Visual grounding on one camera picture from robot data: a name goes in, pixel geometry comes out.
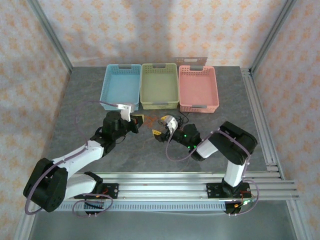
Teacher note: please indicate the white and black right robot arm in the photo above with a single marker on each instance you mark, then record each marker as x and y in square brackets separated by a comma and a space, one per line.
[237, 150]

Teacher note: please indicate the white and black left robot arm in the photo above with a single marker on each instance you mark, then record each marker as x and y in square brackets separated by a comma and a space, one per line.
[80, 155]

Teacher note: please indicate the green plastic basket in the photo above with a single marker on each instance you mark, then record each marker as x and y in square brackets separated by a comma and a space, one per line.
[160, 85]

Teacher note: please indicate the blue plastic basket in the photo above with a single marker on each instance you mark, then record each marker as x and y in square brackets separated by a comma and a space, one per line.
[120, 87]

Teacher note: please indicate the pink plastic basket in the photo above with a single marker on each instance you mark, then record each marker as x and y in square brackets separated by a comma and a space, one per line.
[198, 85]

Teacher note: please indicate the aluminium side rails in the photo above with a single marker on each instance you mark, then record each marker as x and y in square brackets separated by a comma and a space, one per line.
[255, 105]

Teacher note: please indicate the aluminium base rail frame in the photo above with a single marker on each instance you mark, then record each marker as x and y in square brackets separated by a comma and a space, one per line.
[162, 187]

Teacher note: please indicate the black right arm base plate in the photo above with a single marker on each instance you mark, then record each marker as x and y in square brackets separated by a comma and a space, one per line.
[212, 191]

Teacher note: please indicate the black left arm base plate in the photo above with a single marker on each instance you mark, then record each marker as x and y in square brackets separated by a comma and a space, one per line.
[113, 191]

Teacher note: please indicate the aluminium frame post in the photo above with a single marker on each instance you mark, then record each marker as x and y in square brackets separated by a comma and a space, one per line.
[49, 32]
[275, 32]

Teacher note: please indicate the aluminium frame leg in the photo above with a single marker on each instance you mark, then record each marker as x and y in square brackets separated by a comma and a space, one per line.
[297, 220]
[23, 235]

